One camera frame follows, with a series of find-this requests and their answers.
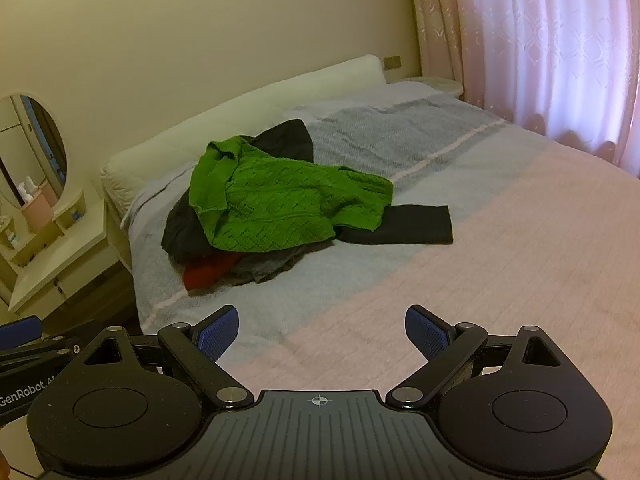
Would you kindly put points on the pink curtain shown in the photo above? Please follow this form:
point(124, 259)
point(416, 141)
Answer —
point(567, 69)

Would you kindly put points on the wall socket plate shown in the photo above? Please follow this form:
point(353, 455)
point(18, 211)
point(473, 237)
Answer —
point(392, 62)

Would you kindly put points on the black garment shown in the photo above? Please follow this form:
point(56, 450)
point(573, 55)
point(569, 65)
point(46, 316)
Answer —
point(184, 239)

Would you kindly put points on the grey garment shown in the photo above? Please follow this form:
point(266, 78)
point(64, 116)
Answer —
point(258, 268)

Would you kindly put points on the round white bedside table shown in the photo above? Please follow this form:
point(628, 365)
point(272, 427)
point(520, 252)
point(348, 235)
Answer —
point(445, 85)

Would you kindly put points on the green knit sweater vest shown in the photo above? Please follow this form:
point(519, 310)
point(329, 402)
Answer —
point(249, 201)

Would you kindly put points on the red garment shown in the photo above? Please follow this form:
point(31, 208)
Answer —
point(205, 272)

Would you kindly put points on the oval vanity mirror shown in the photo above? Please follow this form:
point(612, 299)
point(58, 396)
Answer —
point(33, 156)

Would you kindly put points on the pink tissue box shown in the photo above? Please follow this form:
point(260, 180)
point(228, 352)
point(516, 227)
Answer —
point(38, 213)

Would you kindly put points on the cream dressing table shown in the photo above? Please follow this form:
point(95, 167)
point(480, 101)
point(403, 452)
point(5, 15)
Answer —
point(80, 245)

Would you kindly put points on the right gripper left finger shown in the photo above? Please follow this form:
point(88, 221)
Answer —
point(195, 350)

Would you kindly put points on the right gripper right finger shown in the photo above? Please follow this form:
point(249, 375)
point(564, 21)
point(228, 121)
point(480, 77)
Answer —
point(449, 352)

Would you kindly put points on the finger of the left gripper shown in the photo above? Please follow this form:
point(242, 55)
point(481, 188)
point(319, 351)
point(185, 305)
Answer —
point(22, 331)

